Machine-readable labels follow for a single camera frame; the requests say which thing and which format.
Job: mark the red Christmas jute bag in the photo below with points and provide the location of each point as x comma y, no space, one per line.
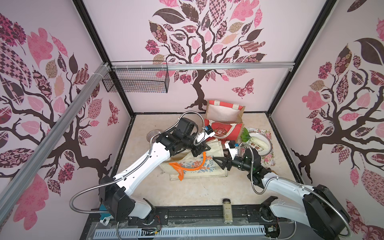
225,119

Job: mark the white slotted cable duct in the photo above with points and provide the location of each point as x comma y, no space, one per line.
176,232

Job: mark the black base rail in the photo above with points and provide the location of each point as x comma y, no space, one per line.
192,214

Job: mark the black vertical frame post left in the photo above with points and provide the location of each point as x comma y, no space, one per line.
86,18

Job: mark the aluminium rail left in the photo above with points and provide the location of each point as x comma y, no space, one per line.
20,182

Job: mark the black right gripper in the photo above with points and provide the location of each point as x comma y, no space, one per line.
229,162

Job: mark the spice jar pale contents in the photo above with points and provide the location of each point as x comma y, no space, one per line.
227,211

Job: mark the black wire basket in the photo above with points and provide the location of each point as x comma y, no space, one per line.
138,77

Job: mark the teal cup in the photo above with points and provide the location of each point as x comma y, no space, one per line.
104,215

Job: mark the aluminium rail back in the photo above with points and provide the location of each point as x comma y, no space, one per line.
220,66

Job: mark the white radish with leaves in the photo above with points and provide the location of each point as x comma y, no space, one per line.
255,140

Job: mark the white plate with pattern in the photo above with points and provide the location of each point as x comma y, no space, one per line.
264,153

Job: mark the black vertical frame post right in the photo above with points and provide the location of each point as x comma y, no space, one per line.
317,27

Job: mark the aluminium rail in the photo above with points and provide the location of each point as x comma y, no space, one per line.
20,182
220,66

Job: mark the black vertical frame post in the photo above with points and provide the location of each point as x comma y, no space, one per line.
317,27
86,18

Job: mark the canvas tote bag orange handles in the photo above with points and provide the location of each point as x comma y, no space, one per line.
185,166

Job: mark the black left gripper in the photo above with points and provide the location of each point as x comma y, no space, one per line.
200,148

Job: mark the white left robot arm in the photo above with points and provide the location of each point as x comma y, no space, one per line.
127,207

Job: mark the floral placemat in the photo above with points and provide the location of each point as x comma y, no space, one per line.
268,160

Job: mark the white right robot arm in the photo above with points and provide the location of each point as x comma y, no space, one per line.
315,207

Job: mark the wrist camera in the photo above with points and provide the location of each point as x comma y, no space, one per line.
233,148
206,133

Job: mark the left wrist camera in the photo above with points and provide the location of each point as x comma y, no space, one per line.
206,133

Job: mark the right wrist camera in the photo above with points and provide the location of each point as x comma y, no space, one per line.
233,148

